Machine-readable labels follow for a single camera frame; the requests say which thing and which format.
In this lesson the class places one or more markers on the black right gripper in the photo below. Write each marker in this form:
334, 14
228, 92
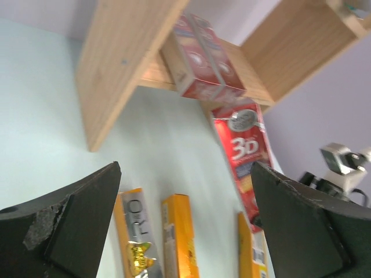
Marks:
328, 187

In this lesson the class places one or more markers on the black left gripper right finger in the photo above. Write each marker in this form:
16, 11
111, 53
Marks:
310, 233

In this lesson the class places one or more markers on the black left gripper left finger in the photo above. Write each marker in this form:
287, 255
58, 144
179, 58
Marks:
62, 233

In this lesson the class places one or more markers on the red 3D toothpaste box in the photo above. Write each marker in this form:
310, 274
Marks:
233, 86
240, 129
189, 64

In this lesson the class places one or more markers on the teal toothpaste box with barcode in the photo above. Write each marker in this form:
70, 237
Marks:
361, 8

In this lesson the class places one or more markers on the wooden two-tier shelf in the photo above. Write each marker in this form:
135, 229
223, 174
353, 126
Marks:
122, 52

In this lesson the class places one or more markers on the yellow toothpaste box with barcode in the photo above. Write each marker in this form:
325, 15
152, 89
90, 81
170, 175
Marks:
252, 251

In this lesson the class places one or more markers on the silver yellow toothpaste box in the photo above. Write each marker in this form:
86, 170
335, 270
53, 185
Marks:
140, 257

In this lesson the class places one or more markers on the plain yellow toothpaste box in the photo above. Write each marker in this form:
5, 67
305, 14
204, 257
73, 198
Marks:
178, 238

